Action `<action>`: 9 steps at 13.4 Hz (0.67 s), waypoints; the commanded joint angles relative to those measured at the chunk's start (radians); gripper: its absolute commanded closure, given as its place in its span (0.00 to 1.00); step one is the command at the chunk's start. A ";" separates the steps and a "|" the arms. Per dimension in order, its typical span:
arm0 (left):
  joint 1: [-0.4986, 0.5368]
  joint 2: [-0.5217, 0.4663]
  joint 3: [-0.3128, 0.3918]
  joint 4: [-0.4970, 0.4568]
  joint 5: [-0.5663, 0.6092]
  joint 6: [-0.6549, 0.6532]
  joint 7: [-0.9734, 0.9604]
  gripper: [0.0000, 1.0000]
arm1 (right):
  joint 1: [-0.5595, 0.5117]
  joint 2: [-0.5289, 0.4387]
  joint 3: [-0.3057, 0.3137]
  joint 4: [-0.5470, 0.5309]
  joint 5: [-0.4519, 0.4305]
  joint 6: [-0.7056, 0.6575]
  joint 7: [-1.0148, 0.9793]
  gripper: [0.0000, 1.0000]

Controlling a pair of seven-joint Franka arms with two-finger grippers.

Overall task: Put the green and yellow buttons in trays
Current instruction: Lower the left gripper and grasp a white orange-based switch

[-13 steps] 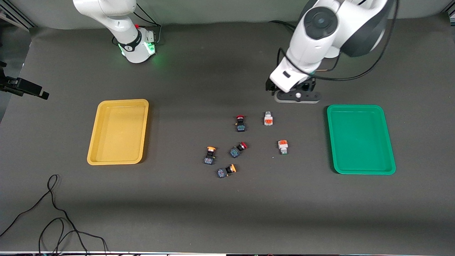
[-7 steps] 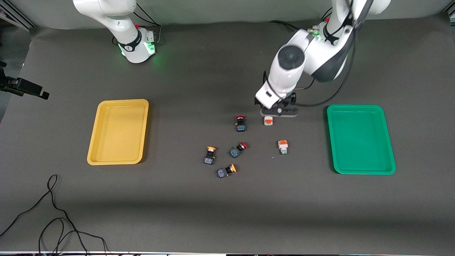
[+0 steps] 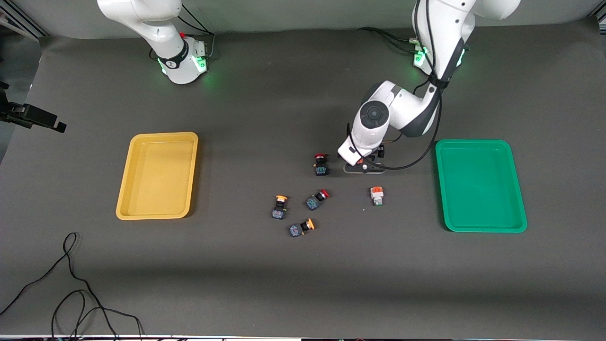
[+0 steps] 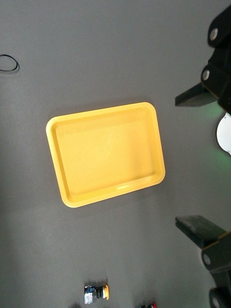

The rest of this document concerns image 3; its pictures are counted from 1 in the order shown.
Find yellow push button black body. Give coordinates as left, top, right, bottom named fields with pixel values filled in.
left=288, top=218, right=316, bottom=238
left=271, top=195, right=289, bottom=220

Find green plastic tray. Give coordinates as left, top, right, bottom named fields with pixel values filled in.
left=435, top=139, right=528, bottom=233

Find yellow plastic tray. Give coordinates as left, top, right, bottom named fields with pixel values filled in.
left=116, top=132, right=199, bottom=221

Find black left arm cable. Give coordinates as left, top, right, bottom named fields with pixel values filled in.
left=347, top=0, right=444, bottom=171

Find dark metal frame rail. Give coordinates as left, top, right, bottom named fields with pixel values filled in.
left=0, top=0, right=48, bottom=38

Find black left arm base cables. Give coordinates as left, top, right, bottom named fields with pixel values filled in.
left=357, top=26, right=419, bottom=53

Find black arm base cables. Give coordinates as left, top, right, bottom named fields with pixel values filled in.
left=149, top=4, right=217, bottom=61
left=357, top=26, right=419, bottom=53

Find loose black cable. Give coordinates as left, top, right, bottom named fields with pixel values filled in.
left=0, top=232, right=145, bottom=341

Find black right arm base cables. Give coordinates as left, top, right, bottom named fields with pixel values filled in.
left=149, top=4, right=217, bottom=61

